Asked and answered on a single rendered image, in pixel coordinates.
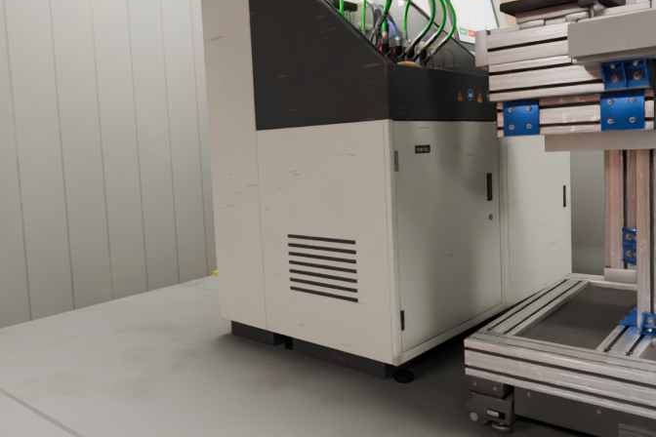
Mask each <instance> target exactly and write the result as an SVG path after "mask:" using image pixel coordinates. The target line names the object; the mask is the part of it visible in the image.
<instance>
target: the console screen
mask: <svg viewBox="0 0 656 437"><path fill-rule="evenodd" d="M450 2H451V3H452V5H453V7H454V9H455V12H456V16H457V26H456V29H455V32H454V38H455V40H456V41H458V42H459V43H460V44H461V45H462V46H464V47H465V48H466V49H467V50H468V51H472V52H475V44H474V32H475V31H478V30H483V29H488V30H490V29H493V28H499V27H500V25H499V21H498V18H497V14H496V10H495V6H494V2H493V0H450ZM445 3H446V2H445ZM446 7H447V11H448V15H449V19H450V22H451V26H453V16H452V13H451V10H450V8H449V6H448V5H447V3H446Z"/></svg>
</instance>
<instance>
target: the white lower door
mask: <svg viewBox="0 0 656 437"><path fill-rule="evenodd" d="M393 146H394V172H395V199H396V224H397V250H398V277H399V302H400V329H401V352H404V351H406V350H408V349H410V348H412V347H414V346H416V345H418V344H420V343H422V342H424V341H426V340H428V339H430V338H433V337H435V336H437V335H439V334H441V333H443V332H445V331H447V330H448V329H450V328H452V327H454V326H456V325H458V324H460V323H462V322H464V321H466V320H468V319H470V318H472V317H473V316H475V315H477V314H479V313H481V312H483V311H485V310H487V309H489V308H491V307H493V306H495V305H497V304H499V303H501V302H502V301H501V261H500V220H499V180H498V140H497V122H463V121H393Z"/></svg>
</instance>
